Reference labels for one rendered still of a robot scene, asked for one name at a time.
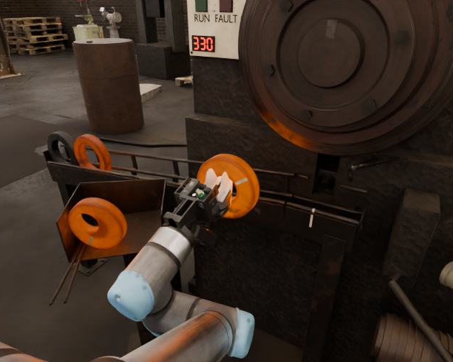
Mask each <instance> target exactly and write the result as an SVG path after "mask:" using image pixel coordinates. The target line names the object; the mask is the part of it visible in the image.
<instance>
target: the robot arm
mask: <svg viewBox="0 0 453 362"><path fill-rule="evenodd" d="M185 183H186V187H185V188H184V189H183V190H182V192H180V189H181V188H182V186H184V184H185ZM174 195H175V199H176V201H177V204H178V207H177V208H176V209H175V210H174V211H173V213H169V212H167V213H166V214H165V215H164V216H163V218H164V221H165V223H164V224H163V226H162V227H160V228H159V229H158V230H157V232H156V233H155V234H154V235H153V237H152V238H151V239H150V240H149V241H148V242H147V243H146V245H145V246H144V247H143V248H142V250H141V251H140V252H139V253H138V255H136V257H135V258H134V259H133V260H132V262H131V263H130V264H129V266H128V267H127V268H126V269H125V270H124V271H123V272H122V273H121V274H120V275H119V276H118V278H117V280H116V281H115V283H114V284H113V286H112V287H111V289H110V290H109V292H108V295H107V296H108V300H109V302H110V303H111V304H112V306H114V307H115V308H116V309H117V310H118V311H119V312H120V313H121V314H123V315H124V316H126V317H128V318H129V319H131V320H134V321H142V322H143V324H144V326H145V327H146V328H147V329H148V330H149V331H150V332H151V333H152V334H153V335H155V336H157V338H156V339H154V340H151V341H150V342H149V343H146V344H144V345H143V346H141V347H139V348H138V349H136V350H134V351H132V352H131V353H128V354H126V355H125V356H123V357H121V358H119V357H115V356H104V357H100V358H97V359H94V360H92V361H90V362H220V360H221V359H222V358H223V357H224V356H225V355H226V354H228V355H229V356H230V357H232V356H234V357H237V358H244V357H245V356H246V355H247V353H248V351H249V349H250V345H251V342H252V337H253V333H254V328H255V319H254V317H253V315H252V314H250V313H248V312H245V311H242V310H239V308H237V307H235V308H233V307H228V306H226V305H221V304H219V303H215V302H212V301H208V300H204V299H201V298H199V297H194V296H192V295H189V294H185V293H182V292H177V291H175V290H174V289H173V286H172V284H171V283H170V281H171V280H172V278H173V277H174V276H175V274H176V273H177V271H178V270H179V268H181V266H182V265H183V263H184V261H185V260H186V259H187V257H188V256H189V254H190V253H191V251H192V248H193V246H194V245H195V244H196V240H197V242H198V243H200V244H201V245H205V246H209V245H210V246H214V244H215V241H216V237H217V236H216V235H215V234H213V232H212V231H210V230H209V229H205V228H204V227H207V228H209V227H210V226H213V225H215V222H217V221H218V219H222V218H223V216H224V214H225V213H226V212H227V211H228V210H229V208H230V206H231V201H232V181H231V180H230V179H229V178H228V175H227V173H226V172H224V173H223V175H222V176H219V177H217V176H216V174H215V172H214V171H213V170H212V169H209V170H208V171H207V173H206V181H205V183H204V184H201V183H200V180H197V179H194V178H193V179H192V180H190V178H189V177H187V178H186V180H185V181H184V182H183V183H182V184H181V185H180V187H179V188H178V189H177V190H176V191H175V192H174ZM0 362H47V361H44V360H41V359H38V358H35V357H33V356H30V355H28V354H26V353H23V352H22V351H19V350H17V349H16V348H13V347H11V346H9V345H6V344H4V343H1V342H0Z"/></svg>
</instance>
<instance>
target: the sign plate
mask: <svg viewBox="0 0 453 362"><path fill-rule="evenodd" d="M245 2H246V0H232V11H220V0H206V11H196V0H187V5H188V33H189V47H190V55H194V56H204V57H220V58H229V59H239V57H238V36H239V25H240V20H241V17H242V12H243V8H244V5H245ZM194 37H197V39H198V42H197V39H194ZM201 37H203V38H204V39H205V43H204V39H201ZM208 38H211V40H212V43H211V40H208ZM207 40H208V44H207ZM194 42H195V43H198V44H194ZM201 43H204V45H206V49H204V45H202V44H201ZM207 45H208V49H211V46H212V50H208V49H207ZM195 48H198V49H197V50H195ZM202 49H204V50H202Z"/></svg>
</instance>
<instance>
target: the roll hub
mask: <svg viewBox="0 0 453 362"><path fill-rule="evenodd" d="M281 1H282V0H279V1H278V3H277V4H276V5H275V7H274V8H273V10H272V12H271V14H270V16H269V18H268V20H267V23H266V25H265V28H264V31H263V34H262V41H261V47H260V62H261V68H262V74H263V78H264V80H265V83H266V86H267V88H268V90H269V91H270V94H271V95H272V97H273V98H274V99H275V101H276V102H277V103H278V105H279V106H280V107H281V108H282V109H283V110H285V111H286V112H287V113H289V114H290V115H291V116H293V117H294V118H296V119H298V120H300V121H302V119H301V116H300V114H301V112H302V111H303V110H304V109H306V110H310V111H311V114H312V117H311V118H310V120H309V121H302V122H305V123H307V124H311V125H314V126H323V127H338V126H346V125H349V124H353V123H356V122H358V121H361V120H363V119H366V118H367V117H369V116H371V115H373V114H374V113H375V112H377V111H378V110H380V109H381V108H382V107H383V106H384V105H385V104H386V103H387V102H388V101H389V100H390V99H391V98H392V97H393V96H394V95H395V93H396V92H397V91H398V89H399V88H400V86H401V85H402V83H403V81H404V79H405V77H406V75H407V73H408V70H409V68H410V65H411V61H412V59H413V53H414V48H415V41H416V33H415V25H414V21H413V16H412V13H411V10H410V8H409V5H408V3H407V1H406V0H291V1H292V3H293V6H292V8H291V10H290V11H281V9H280V6H279V5H280V3H281ZM399 29H401V30H408V33H409V35H410V39H409V40H408V41H407V42H406V43H405V44H404V45H396V44H395V40H394V38H393V37H394V36H395V34H396V33H397V32H398V30H399ZM266 64H268V65H273V67H274V69H275V72H274V73H273V74H272V76H266V75H265V74H264V73H263V68H264V66H265V65H266ZM367 99H370V100H375V103H376V106H377V107H376V108H375V109H374V110H373V111H372V112H366V111H364V110H363V107H362V104H363V103H364V102H365V101H366V100H367Z"/></svg>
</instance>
